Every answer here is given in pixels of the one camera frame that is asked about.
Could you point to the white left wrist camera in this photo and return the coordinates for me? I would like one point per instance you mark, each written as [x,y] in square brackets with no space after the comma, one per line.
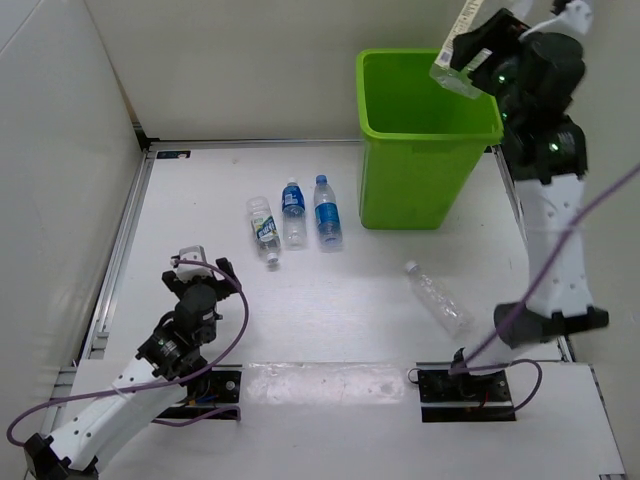
[190,263]

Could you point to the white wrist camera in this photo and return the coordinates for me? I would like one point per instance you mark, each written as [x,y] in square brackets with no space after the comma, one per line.
[575,17]
[190,263]

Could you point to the green plastic bin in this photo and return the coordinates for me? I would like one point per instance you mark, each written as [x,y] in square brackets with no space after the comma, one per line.
[421,141]

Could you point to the clear square plastic bottle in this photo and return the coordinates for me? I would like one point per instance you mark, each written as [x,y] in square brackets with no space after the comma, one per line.
[452,65]

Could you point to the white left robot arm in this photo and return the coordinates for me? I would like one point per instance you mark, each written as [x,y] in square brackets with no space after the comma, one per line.
[158,375]

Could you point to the dark blue label bottle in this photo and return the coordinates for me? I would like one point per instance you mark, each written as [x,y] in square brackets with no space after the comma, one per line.
[293,215]

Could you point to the green label clear bottle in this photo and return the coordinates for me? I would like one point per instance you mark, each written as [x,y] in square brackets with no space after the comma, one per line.
[264,231]

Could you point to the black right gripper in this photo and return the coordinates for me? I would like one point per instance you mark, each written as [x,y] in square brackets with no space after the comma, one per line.
[508,30]

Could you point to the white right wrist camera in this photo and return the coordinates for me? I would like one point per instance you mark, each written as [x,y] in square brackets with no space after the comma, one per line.
[575,17]

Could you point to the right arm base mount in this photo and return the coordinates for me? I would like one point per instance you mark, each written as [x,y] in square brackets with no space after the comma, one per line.
[462,398]

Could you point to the blue label water bottle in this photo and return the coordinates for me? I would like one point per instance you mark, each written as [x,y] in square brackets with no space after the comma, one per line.
[328,224]

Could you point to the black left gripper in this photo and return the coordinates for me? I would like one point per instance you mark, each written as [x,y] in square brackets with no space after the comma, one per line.
[224,288]

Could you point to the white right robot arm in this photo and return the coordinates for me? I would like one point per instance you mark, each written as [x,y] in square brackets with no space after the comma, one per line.
[533,76]

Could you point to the small blue sticker label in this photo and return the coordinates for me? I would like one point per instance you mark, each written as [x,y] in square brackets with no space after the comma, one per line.
[173,154]

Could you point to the clear crinkled plastic bottle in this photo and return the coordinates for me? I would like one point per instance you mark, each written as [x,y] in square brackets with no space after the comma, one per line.
[441,304]

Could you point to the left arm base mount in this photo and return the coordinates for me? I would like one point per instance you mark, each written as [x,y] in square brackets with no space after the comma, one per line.
[213,396]

